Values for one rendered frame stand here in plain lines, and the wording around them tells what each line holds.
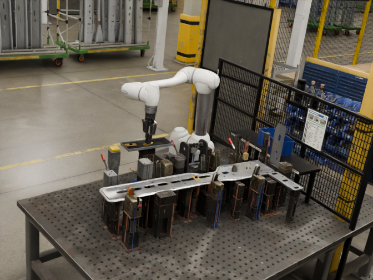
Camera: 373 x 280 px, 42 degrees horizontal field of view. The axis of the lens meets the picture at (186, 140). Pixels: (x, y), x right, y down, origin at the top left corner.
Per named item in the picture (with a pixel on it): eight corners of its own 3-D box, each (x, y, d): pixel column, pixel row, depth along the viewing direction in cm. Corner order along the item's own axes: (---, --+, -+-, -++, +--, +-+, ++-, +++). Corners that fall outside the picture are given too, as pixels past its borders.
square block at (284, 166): (277, 208, 380) (286, 166, 367) (270, 203, 386) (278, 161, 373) (285, 205, 385) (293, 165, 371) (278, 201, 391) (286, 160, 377)
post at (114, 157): (108, 208, 352) (111, 153, 335) (104, 203, 357) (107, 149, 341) (117, 206, 356) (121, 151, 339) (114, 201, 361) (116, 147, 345)
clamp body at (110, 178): (104, 224, 331) (106, 177, 318) (97, 216, 340) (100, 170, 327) (117, 221, 336) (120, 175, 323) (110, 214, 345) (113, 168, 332)
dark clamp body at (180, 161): (172, 208, 362) (177, 161, 348) (163, 200, 372) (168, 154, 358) (184, 205, 368) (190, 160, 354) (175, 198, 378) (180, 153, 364)
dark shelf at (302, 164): (300, 176, 368) (301, 172, 367) (230, 134, 437) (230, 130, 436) (320, 171, 379) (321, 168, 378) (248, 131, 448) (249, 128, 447)
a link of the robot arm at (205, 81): (192, 148, 423) (215, 155, 415) (184, 156, 410) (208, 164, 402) (198, 64, 386) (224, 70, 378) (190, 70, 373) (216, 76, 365)
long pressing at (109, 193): (110, 205, 299) (110, 203, 299) (96, 189, 317) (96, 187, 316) (276, 173, 372) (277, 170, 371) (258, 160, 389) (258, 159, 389)
